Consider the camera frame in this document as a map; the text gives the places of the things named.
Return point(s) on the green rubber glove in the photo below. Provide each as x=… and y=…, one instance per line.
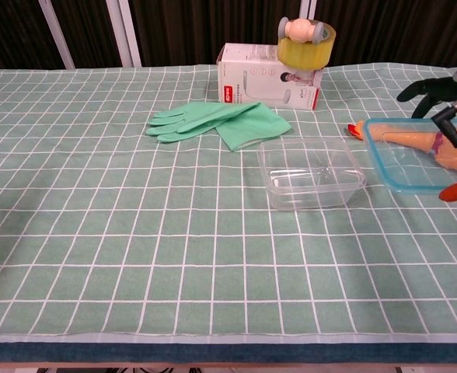
x=244, y=124

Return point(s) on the white frame post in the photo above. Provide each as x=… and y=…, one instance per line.
x=127, y=35
x=308, y=8
x=59, y=39

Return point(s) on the yellow rubber chicken toy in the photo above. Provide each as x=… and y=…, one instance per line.
x=354, y=130

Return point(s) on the yellowish clear tape roll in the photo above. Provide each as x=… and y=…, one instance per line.
x=302, y=56

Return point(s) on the beige grey toy dumbbell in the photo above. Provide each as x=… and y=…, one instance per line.
x=298, y=30

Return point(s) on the green white checked tablecloth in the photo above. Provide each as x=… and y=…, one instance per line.
x=96, y=233

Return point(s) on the dark blue under cloth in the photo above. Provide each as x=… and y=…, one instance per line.
x=174, y=353

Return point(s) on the clear plastic container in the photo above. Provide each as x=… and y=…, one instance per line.
x=310, y=175

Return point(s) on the black curtain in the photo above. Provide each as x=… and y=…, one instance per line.
x=213, y=31

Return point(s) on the blue transparent lid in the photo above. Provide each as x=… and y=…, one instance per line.
x=407, y=171

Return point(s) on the white red product box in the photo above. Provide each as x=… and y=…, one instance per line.
x=259, y=85

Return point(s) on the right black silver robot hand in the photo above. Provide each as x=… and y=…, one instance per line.
x=434, y=87

